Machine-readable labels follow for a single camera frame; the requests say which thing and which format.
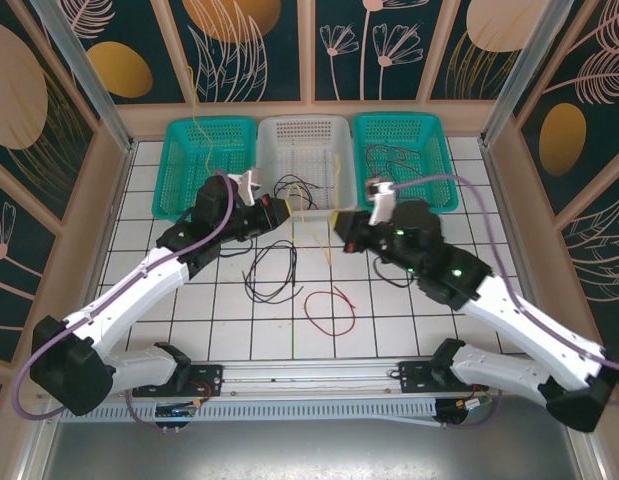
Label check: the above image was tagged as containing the black gripper wire loop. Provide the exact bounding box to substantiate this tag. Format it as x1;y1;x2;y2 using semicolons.
374;253;415;290
216;233;258;260

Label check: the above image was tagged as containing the aluminium corner post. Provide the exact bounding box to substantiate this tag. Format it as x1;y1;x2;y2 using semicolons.
481;0;573;147
31;0;136;151

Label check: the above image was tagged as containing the black right gripper wire loop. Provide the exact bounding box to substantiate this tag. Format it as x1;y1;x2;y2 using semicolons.
374;253;415;290

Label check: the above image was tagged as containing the teal plastic basket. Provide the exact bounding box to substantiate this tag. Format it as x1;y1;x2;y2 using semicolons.
152;117;260;221
351;112;460;217

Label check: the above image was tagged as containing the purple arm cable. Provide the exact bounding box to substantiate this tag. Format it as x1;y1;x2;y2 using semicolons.
389;173;619;431
12;169;238;432

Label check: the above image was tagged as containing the aluminium side rail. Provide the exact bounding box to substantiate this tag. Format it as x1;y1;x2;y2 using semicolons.
481;142;558;354
77;142;136;346

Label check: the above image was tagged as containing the black left gripper wire loop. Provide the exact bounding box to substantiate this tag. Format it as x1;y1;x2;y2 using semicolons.
216;233;258;260

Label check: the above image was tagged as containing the yellow cable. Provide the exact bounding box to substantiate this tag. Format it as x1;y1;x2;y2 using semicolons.
285;151;344;265
185;63;216;177

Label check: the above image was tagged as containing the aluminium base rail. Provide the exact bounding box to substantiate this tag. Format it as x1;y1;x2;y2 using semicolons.
108;353;585;401

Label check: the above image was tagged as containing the white plastic basket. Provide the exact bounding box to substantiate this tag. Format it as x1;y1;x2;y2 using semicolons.
256;115;355;211

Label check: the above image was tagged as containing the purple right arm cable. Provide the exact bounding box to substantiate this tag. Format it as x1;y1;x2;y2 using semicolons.
389;173;619;431

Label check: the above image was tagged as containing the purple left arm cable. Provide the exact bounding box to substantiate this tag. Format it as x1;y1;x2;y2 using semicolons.
12;169;238;432

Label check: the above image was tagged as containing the grey metal front plate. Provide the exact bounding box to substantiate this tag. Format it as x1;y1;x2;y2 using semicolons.
41;394;588;480

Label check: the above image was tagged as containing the small controller board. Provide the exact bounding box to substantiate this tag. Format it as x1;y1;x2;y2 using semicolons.
436;394;496;427
153;403;200;421

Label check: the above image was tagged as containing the white slotted cable duct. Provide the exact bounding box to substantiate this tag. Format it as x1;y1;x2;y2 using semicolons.
58;398;443;427

